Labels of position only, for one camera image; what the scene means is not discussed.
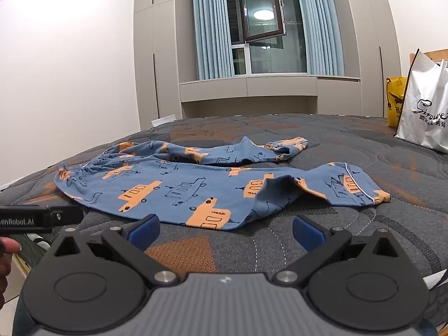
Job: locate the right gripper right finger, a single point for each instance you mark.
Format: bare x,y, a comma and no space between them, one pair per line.
357,283

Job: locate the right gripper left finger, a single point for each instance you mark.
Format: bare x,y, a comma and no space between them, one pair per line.
97,284

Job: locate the blue orange patterned pants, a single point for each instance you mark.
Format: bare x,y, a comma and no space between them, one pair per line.
221,188

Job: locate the person's left hand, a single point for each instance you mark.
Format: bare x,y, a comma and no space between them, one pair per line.
10,246

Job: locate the white shopping bag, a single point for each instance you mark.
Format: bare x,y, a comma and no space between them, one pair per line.
423,119

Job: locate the yellow shopping bag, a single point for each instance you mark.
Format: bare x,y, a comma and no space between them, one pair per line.
395,91

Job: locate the beige window desk unit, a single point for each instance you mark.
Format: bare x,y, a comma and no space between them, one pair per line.
263,94

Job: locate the left beige wardrobe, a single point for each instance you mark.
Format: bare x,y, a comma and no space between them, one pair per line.
164,56

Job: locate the beige wardrobe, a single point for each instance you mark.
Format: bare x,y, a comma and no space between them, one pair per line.
164,56
370,49

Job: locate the wooden padded headboard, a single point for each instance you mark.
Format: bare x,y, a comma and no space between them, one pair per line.
436,56

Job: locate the right blue curtain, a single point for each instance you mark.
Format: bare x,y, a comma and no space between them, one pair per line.
322,37

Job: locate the blue curtain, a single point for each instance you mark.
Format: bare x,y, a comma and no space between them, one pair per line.
322,37
212,39

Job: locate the left blue curtain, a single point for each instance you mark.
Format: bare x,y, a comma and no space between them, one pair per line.
212,39

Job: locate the right beige wardrobe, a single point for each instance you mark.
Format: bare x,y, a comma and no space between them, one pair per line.
370,49

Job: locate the open brown window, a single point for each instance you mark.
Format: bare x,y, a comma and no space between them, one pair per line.
267,36

